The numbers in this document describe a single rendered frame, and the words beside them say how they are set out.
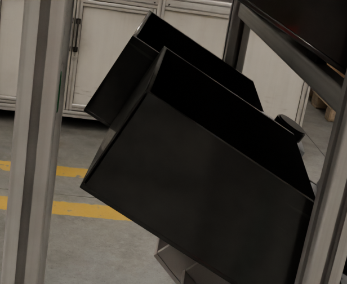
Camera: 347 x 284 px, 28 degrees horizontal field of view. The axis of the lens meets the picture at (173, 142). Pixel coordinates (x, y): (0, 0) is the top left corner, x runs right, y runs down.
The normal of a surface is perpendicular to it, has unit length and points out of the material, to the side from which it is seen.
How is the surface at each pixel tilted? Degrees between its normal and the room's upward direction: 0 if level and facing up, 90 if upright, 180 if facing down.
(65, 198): 0
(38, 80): 90
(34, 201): 90
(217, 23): 90
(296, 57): 90
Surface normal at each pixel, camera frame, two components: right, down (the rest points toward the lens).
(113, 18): 0.11, 0.35
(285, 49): -0.98, -0.11
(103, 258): 0.15, -0.93
